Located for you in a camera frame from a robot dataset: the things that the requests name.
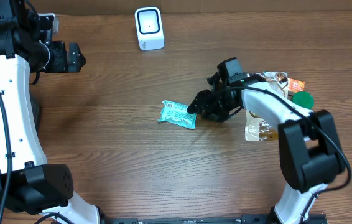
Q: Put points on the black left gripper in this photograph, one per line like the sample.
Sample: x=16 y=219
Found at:
x=62 y=65

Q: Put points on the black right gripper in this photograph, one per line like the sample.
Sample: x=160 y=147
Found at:
x=204 y=99

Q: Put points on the teal long snack packet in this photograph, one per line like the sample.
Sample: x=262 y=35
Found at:
x=176 y=113

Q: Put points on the brown white snack pouch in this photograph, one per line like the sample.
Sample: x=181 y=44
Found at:
x=256 y=129

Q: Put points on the orange Kleenex tissue pack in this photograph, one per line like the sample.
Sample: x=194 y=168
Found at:
x=295 y=86

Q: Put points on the green lid jar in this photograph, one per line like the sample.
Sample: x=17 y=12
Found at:
x=303 y=99

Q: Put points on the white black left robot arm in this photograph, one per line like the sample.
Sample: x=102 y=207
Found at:
x=28 y=183

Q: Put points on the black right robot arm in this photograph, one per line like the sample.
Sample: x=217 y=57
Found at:
x=311 y=159

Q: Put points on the white barcode scanner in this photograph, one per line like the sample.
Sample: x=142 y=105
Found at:
x=149 y=28

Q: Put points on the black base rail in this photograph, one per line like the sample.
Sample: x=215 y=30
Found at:
x=194 y=221

